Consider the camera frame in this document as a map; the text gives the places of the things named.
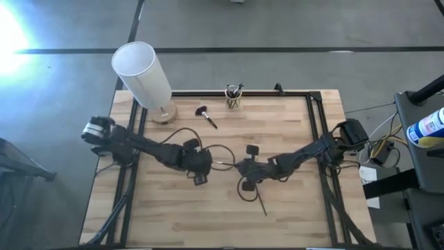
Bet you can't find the makeup brush with black head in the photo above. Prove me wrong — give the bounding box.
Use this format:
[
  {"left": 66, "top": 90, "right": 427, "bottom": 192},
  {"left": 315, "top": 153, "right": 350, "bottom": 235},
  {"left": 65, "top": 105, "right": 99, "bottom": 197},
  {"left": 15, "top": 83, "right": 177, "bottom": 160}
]
[{"left": 194, "top": 105, "right": 219, "bottom": 130}]

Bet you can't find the yellow cable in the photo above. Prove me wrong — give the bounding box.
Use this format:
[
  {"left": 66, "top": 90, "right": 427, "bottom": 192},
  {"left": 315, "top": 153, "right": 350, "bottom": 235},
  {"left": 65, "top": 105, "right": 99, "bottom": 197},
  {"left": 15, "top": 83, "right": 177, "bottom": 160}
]
[{"left": 370, "top": 125, "right": 406, "bottom": 159}]

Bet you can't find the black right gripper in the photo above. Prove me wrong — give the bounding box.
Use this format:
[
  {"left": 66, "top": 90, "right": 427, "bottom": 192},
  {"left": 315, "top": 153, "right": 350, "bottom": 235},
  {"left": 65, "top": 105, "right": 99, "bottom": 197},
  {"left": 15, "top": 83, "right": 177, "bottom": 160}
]
[{"left": 235, "top": 144, "right": 278, "bottom": 192}]

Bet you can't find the black power box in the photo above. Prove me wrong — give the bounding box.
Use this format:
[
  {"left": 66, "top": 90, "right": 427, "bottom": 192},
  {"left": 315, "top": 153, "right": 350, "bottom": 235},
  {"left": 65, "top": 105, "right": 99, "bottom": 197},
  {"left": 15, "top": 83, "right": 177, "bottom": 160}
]
[{"left": 368, "top": 140, "right": 396, "bottom": 167}]

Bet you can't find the clear brush holder cup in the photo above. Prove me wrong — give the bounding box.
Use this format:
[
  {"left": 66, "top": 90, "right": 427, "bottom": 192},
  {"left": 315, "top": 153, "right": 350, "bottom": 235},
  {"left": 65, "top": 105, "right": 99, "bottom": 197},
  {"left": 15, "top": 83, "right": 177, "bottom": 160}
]
[{"left": 225, "top": 88, "right": 243, "bottom": 111}]

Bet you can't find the white shade wooden base lamp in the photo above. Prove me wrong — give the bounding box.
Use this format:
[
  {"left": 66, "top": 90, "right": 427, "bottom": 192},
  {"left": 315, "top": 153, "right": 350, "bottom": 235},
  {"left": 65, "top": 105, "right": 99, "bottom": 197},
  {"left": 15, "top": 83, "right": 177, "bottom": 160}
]
[{"left": 110, "top": 41, "right": 178, "bottom": 125}]

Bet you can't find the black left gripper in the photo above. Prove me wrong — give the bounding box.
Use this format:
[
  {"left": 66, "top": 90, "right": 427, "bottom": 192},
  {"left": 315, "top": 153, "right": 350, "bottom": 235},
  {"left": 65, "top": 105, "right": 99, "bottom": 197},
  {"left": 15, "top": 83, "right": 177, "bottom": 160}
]
[{"left": 169, "top": 138, "right": 213, "bottom": 187}]

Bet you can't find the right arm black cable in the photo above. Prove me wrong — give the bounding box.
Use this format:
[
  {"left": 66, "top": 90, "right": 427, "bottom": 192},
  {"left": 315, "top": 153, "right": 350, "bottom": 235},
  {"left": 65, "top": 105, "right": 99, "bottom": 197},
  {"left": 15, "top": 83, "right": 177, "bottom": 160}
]
[{"left": 237, "top": 173, "right": 260, "bottom": 203}]

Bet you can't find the black strap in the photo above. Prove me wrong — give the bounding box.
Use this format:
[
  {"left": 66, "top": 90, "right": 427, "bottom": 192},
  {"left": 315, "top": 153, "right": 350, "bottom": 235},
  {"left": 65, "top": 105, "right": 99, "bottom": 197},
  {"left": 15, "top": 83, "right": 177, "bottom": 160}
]
[{"left": 362, "top": 169, "right": 420, "bottom": 200}]

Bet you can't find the black pole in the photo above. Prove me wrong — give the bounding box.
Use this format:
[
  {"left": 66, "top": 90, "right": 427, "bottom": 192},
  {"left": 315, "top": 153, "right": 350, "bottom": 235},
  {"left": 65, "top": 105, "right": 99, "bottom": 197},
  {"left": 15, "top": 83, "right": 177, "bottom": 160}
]
[{"left": 409, "top": 73, "right": 444, "bottom": 105}]

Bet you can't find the blue white spray can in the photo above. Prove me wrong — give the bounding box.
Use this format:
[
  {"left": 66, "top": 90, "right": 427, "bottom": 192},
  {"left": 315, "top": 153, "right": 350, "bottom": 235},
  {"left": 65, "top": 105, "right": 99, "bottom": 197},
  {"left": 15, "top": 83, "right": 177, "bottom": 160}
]
[{"left": 407, "top": 106, "right": 444, "bottom": 149}]

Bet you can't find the black metal table frame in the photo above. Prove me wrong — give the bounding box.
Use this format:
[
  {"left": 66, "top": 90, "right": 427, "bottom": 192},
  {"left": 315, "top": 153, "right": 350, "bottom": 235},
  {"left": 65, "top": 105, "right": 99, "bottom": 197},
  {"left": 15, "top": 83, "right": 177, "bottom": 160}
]
[{"left": 86, "top": 90, "right": 375, "bottom": 247}]

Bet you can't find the black stand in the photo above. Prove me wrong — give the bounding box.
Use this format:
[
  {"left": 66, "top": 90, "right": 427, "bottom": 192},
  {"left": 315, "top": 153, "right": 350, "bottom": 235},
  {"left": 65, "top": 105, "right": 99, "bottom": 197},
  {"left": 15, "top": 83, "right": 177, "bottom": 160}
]
[{"left": 0, "top": 137, "right": 58, "bottom": 250}]

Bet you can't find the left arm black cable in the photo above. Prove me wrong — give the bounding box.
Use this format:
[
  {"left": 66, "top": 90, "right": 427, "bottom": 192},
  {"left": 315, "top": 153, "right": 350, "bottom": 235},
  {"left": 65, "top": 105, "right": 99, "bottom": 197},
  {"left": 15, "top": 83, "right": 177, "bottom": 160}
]
[{"left": 160, "top": 126, "right": 237, "bottom": 172}]

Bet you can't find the white paper sheet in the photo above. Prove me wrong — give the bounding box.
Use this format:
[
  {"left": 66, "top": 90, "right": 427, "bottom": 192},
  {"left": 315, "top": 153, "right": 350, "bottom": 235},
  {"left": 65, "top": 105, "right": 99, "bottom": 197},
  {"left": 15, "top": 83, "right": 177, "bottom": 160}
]
[{"left": 359, "top": 165, "right": 381, "bottom": 209}]

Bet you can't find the grey cart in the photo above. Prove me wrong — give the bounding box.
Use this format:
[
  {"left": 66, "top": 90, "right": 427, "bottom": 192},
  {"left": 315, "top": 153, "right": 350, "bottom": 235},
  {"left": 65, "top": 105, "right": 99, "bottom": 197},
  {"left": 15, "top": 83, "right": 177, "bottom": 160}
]
[{"left": 393, "top": 90, "right": 444, "bottom": 250}]

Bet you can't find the white cable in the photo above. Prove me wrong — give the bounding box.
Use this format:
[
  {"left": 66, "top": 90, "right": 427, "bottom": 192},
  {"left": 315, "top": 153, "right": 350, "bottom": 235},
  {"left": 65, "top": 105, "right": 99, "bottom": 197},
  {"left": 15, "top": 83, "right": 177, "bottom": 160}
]
[{"left": 358, "top": 111, "right": 399, "bottom": 164}]

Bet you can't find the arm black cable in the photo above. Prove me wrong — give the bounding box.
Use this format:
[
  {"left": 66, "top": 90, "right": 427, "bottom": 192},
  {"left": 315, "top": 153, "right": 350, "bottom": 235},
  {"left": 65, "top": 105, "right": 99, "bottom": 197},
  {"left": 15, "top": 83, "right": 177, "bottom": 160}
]
[
  {"left": 237, "top": 173, "right": 260, "bottom": 203},
  {"left": 160, "top": 126, "right": 237, "bottom": 172}
]

